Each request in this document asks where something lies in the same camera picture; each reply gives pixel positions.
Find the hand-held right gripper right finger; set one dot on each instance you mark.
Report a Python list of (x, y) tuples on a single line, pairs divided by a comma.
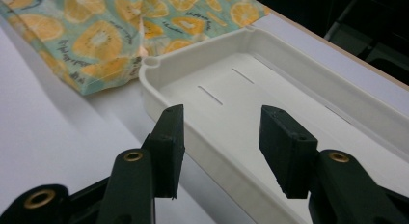
[(286, 146)]

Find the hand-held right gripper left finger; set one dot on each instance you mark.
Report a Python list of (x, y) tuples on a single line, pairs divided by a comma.
[(167, 146)]

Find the white plastic tray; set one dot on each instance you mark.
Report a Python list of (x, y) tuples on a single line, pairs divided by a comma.
[(241, 98)]

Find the fruit print cloth bag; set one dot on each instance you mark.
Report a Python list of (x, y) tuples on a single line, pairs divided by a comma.
[(96, 40)]

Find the white table sheet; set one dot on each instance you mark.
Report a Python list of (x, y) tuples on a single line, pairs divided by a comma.
[(48, 127)]

